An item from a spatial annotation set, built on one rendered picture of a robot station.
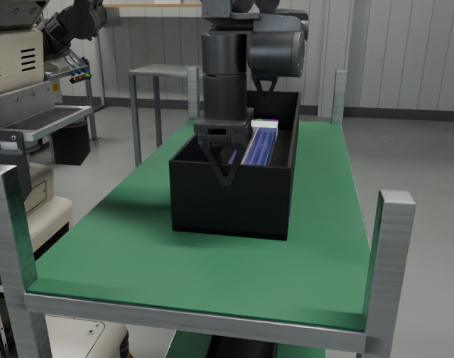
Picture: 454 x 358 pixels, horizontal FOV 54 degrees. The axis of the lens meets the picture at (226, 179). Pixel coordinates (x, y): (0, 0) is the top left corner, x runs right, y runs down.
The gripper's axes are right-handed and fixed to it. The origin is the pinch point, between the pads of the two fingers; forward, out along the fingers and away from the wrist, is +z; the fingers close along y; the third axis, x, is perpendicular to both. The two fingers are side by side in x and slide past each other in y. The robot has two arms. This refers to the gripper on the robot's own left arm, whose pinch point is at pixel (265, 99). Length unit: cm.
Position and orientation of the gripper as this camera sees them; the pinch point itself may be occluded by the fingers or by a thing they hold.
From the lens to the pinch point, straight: 116.2
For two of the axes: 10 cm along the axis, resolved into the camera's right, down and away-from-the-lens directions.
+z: 0.2, 9.3, 3.7
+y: 1.8, -3.7, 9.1
